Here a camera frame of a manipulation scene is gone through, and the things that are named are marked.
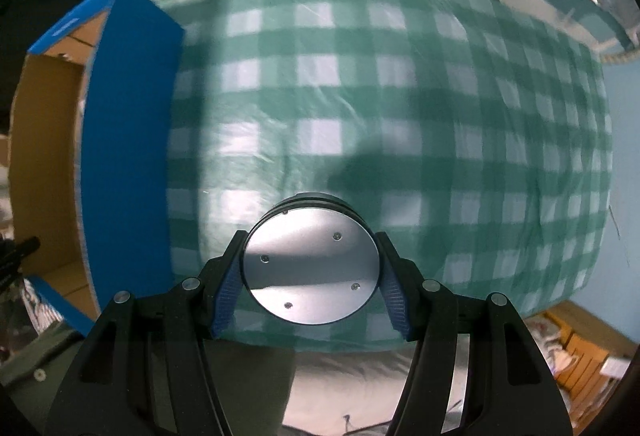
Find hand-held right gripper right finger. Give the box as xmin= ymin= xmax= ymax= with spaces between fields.
xmin=372 ymin=231 xmax=573 ymax=436

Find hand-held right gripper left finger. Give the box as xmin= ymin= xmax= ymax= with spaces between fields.
xmin=45 ymin=230 xmax=251 ymax=436

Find silver metal disc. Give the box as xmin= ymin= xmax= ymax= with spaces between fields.
xmin=241 ymin=192 xmax=382 ymax=327

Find blue cardboard box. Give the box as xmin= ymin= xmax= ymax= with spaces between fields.
xmin=7 ymin=0 xmax=186 ymax=337

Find black white striped cloth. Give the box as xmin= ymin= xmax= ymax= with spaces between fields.
xmin=20 ymin=278 xmax=66 ymax=332

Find person's green shirt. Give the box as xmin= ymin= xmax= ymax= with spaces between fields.
xmin=0 ymin=321 xmax=83 ymax=387

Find person's green pants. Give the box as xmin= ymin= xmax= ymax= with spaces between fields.
xmin=202 ymin=346 xmax=296 ymax=436

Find green checked tablecloth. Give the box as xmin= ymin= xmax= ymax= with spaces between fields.
xmin=155 ymin=0 xmax=613 ymax=354

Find wooden crate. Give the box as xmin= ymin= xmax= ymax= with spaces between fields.
xmin=542 ymin=301 xmax=633 ymax=419

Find beige rope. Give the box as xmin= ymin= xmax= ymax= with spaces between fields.
xmin=597 ymin=43 xmax=640 ymax=64

